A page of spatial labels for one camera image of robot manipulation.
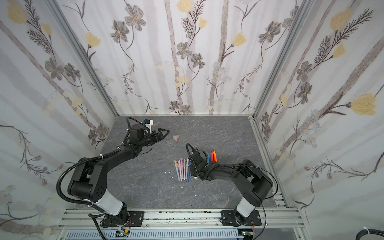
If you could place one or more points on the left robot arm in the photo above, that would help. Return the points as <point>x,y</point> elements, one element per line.
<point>89,182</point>

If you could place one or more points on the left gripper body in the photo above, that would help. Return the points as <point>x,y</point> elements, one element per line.
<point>146,140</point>

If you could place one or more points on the yellow capped blue pen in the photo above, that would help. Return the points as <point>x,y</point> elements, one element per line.
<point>177,170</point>

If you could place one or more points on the purple capped pastel pen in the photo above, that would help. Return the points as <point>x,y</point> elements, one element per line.
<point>182,169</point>

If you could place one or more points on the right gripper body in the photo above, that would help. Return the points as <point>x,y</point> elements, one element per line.
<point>202,165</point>

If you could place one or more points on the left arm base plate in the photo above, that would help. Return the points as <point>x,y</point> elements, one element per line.
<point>125,218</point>

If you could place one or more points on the light blue highlighter pen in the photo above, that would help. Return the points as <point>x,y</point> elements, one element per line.
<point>208,157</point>

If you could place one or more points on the pale pink pen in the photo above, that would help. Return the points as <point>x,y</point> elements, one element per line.
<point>186,168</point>

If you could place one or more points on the left green circuit board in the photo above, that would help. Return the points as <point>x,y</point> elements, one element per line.
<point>120,234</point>

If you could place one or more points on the right green circuit board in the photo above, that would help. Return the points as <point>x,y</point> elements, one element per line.
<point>247,235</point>

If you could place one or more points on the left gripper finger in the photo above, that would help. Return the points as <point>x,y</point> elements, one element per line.
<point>155,138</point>
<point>161,132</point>

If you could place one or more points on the green circuit board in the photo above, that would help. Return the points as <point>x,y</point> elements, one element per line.
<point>247,235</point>
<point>120,234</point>

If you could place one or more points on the white slotted cable duct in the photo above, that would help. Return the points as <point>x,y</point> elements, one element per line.
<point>177,234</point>

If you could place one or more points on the aluminium frame rail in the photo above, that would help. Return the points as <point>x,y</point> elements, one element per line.
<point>184,219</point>

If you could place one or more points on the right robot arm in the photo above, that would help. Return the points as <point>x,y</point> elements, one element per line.
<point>253,184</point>

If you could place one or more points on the orange highlighter pen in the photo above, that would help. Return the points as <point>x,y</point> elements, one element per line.
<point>215,156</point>

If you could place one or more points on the green capped pastel pen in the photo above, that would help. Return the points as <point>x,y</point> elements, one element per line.
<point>185,169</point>

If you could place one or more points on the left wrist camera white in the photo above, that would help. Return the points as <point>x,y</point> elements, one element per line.
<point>148,124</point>

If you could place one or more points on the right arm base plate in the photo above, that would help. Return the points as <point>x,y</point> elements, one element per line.
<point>232,218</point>

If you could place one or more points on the light pink pastel pen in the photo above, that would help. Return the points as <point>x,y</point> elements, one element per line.
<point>179,169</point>

